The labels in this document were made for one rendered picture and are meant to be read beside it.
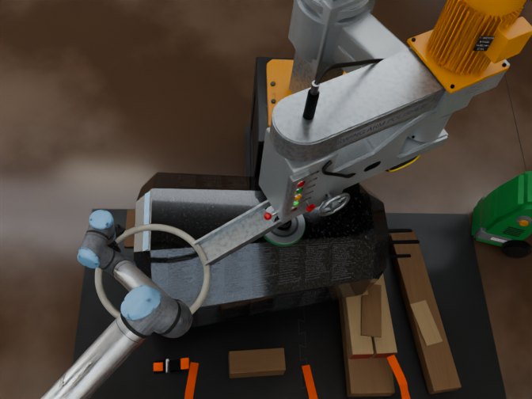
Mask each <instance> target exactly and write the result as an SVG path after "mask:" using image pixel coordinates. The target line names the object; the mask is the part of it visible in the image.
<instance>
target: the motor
mask: <svg viewBox="0 0 532 399"><path fill-rule="evenodd" d="M525 2H526V0H446V4H445V6H444V7H443V11H442V12H441V14H440V16H439V19H438V21H437V23H436V26H435V28H434V29H433V30H431V31H428V32H425V33H422V34H420V35H418V36H414V37H412V38H409V39H408V40H407V43H408V44H409V45H410V47H411V48H412V49H413V50H414V52H415V53H416V54H418V56H419V57H420V58H421V60H422V61H423V62H424V63H425V65H426V66H427V67H428V68H429V70H430V71H431V72H432V73H433V74H434V76H436V78H437V79H438V80H439V81H440V83H441V84H442V85H443V87H444V88H445V89H446V90H447V92H448V93H449V94H451V93H454V92H456V91H459V90H460V89H464V88H465V87H468V86H471V85H473V84H475V83H477V82H480V81H483V80H485V79H486V78H490V77H491V76H494V75H496V74H499V73H501V72H504V71H506V70H508V68H509V66H508V65H507V64H506V63H505V62H504V60H505V59H508V58H510V57H512V56H514V55H517V54H519V53H520V51H521V50H522V49H523V47H524V46H525V44H526V42H527V41H528V40H529V38H530V36H531V35H532V26H531V25H530V24H529V23H528V22H527V21H526V19H525V18H524V17H519V18H517V17H518V16H519V15H520V13H521V11H522V9H523V5H524V3H525Z"/></svg>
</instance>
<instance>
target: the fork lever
mask: <svg viewBox="0 0 532 399"><path fill-rule="evenodd" d="M270 205H271V204H270V203H269V201H268V200H266V201H264V202H263V203H261V204H259V205H257V206H255V207H254V208H252V209H250V210H249V211H247V212H245V213H244V214H242V215H239V216H238V217H237V218H234V219H233V220H231V221H229V222H228V223H226V224H224V225H222V226H220V227H219V228H217V229H216V230H213V231H211V232H210V233H209V234H206V235H205V236H203V237H201V238H200V239H198V240H196V241H194V242H193V245H197V244H200V246H201V247H202V249H203V251H204V252H205V253H206V255H207V259H208V261H206V262H204V263H203V264H204V265H205V266H206V265H210V266H212V265H213V264H215V263H217V262H219V261H220V260H222V259H223V258H225V257H228V256H229V255H230V254H232V253H234V252H236V251H238V250H239V249H241V248H243V247H245V246H246V245H248V244H250V243H251V242H253V241H255V240H256V239H258V238H260V237H262V236H264V235H265V234H267V233H269V232H271V231H272V230H274V229H276V228H277V227H279V226H282V225H283V224H284V223H286V222H288V221H290V220H291V219H290V220H288V221H286V222H281V221H280V220H277V221H276V222H273V221H272V220H271V219H269V220H266V219H265V218H264V214H265V213H267V212H266V210H265V208H266V207H269V206H270Z"/></svg>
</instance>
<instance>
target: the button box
mask: <svg viewBox="0 0 532 399"><path fill-rule="evenodd" d="M310 176H311V173H310V171H306V172H304V173H301V174H299V175H297V176H294V177H293V176H289V181H288V184H287V190H286V194H285V198H284V201H283V208H282V214H283V216H284V217H286V216H288V215H290V214H293V213H295V212H296V211H299V210H301V209H302V204H303V200H304V198H305V194H306V190H307V187H308V184H309V181H310ZM300 181H305V184H304V185H303V186H302V187H297V184H298V183H299V182H300ZM298 188H303V190H302V192H301V193H299V194H302V196H301V198H300V199H298V200H300V202H299V204H297V205H296V206H292V203H293V202H295V201H297V200H294V197H295V196H296V195H298V193H295V191H296V190H297V189H298ZM293 207H298V209H297V210H296V211H293V212H291V209H292V208H293Z"/></svg>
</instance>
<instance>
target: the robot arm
mask: <svg viewBox="0 0 532 399"><path fill-rule="evenodd" d="M124 231H125V228H124V227H122V226H121V225H120V224H118V223H117V224H116V225H114V219H113V217H112V215H111V213H110V212H108V211H106V210H97V211H95V212H93V213H92V214H91V215H90V217H89V227H88V230H87V231H86V234H85V237H84V239H83V242H82V245H81V247H80V249H79V250H78V255H77V258H78V261H79V262H80V263H81V264H82V265H84V266H86V267H88V268H100V269H102V270H104V271H105V272H107V273H109V274H111V275H112V276H113V277H114V278H115V279H116V280H118V281H119V282H120V283H121V284H122V285H123V286H124V287H125V288H126V289H127V290H128V291H129V293H128V294H127V295H126V297H125V298H124V301H123V302H122V305H121V313H120V315H119V316H118V318H117V319H116V320H114V322H113V323H111V325H110V326H109V327H107V329H106V330H105V331H104V332H103V333H102V334H101V335H100V336H99V337H98V338H97V339H96V340H95V341H94V342H93V343H92V345H91V346H90V347H89V348H88V349H87V350H86V351H85V352H84V353H83V354H82V355H81V356H80V357H79V358H78V360H77V361H76V362H75V363H74V364H73V365H72V366H71V367H70V368H69V369H68V370H67V371H66V372H65V374H64V375H63V376H62V377H61V378H60V379H59V380H58V381H57V382H56V383H55V384H54V385H53V386H52V387H51V388H50V389H49V390H48V391H47V392H46V393H45V394H44V395H43V396H42V397H41V399H88V398H89V397H90V396H91V395H92V394H93V393H94V392H95V391H96V390H97V389H98V388H99V387H100V386H101V385H102V384H103V383H104V382H105V380H106V379H107V378H108V377H109V376H110V375H111V374H112V373H113V372H114V371H115V370H116V369H117V368H118V367H119V366H120V365H121V364H122V363H123V362H124V360H125V359H126V358H127V357H128V356H129V355H130V354H131V353H132V352H133V351H134V350H135V349H136V348H137V347H138V346H139V345H140V344H141V343H142V342H143V341H144V340H145V339H147V338H148V337H149V336H150V335H151V334H152V333H153V332H156V333H158V334H160V335H162V336H165V337H169V338H176V337H179V336H182V335H184V334H185V333H186V332H187V331H188V330H189V329H190V327H191V325H192V312H191V310H190V309H189V307H188V306H187V305H186V304H185V303H184V302H182V301H181V300H179V299H172V298H171V297H170V296H169V295H168V294H166V293H165V292H164V291H163V290H162V289H161V288H160V287H159V286H158V285H157V284H156V283H154V282H153V281H152V280H151V279H150V278H149V277H148V276H146V275H145V274H144V273H143V272H142V271H141V270H139V269H138V268H137V267H136V264H135V262H134V261H133V260H132V259H130V258H127V257H126V256H124V255H122V254H121V253H120V252H121V251H120V248H119V246H118V244H117V243H116V242H115V241H114V240H115V239H117V238H118V237H119V236H120V235H121V234H123V233H124Z"/></svg>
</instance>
